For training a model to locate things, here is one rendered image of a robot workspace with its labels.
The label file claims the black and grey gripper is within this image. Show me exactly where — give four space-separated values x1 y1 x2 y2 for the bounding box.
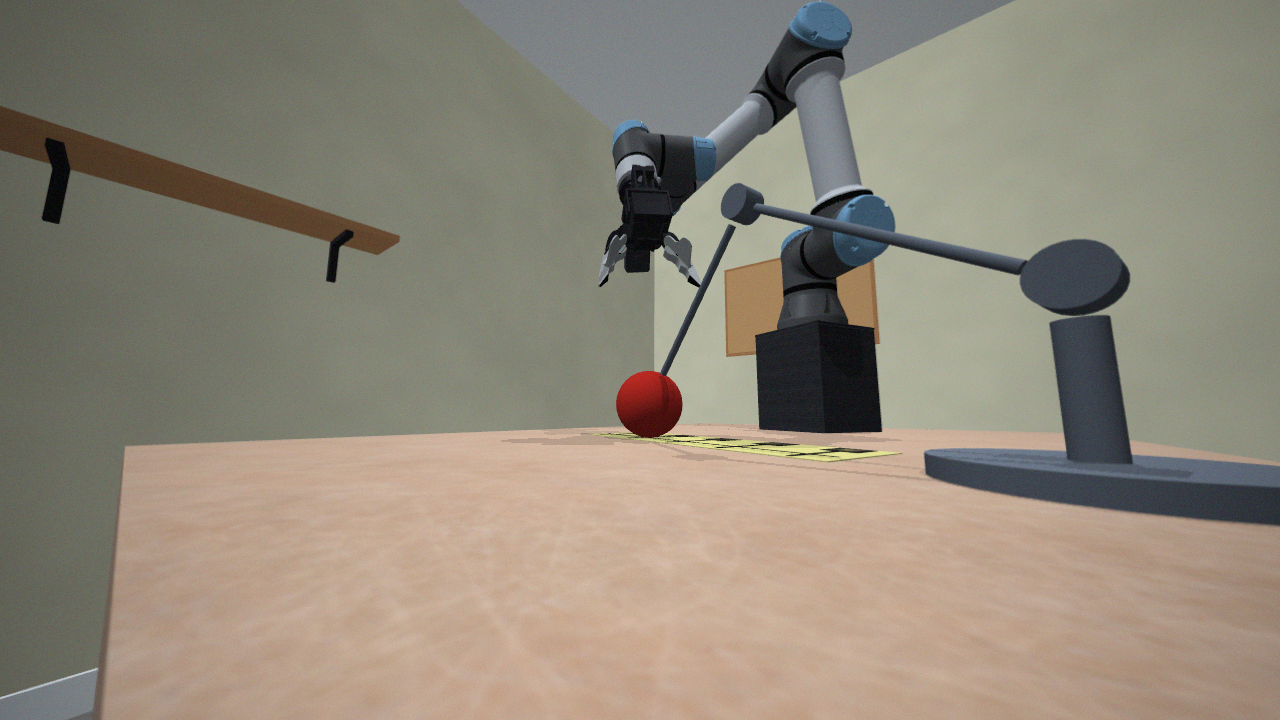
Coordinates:
598 164 701 287

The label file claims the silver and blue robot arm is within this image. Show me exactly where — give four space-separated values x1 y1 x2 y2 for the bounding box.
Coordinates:
612 1 895 331

